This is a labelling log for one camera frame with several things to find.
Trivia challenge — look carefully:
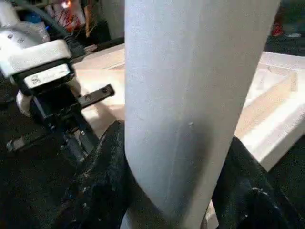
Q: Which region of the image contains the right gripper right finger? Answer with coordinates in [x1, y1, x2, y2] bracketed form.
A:
[212, 137, 301, 229]

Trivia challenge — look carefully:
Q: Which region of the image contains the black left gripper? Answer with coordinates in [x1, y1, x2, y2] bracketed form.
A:
[7, 83, 115, 165]

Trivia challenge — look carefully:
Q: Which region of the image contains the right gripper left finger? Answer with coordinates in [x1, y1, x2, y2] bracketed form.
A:
[59, 120, 136, 229]

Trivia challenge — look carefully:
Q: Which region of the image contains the white plastic table top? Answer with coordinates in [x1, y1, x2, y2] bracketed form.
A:
[69, 43, 305, 229]

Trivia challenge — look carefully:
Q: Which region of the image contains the white plastic table leg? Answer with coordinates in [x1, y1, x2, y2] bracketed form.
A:
[120, 0, 282, 229]

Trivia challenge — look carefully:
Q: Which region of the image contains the black mat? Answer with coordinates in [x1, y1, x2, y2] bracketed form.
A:
[0, 35, 305, 229]

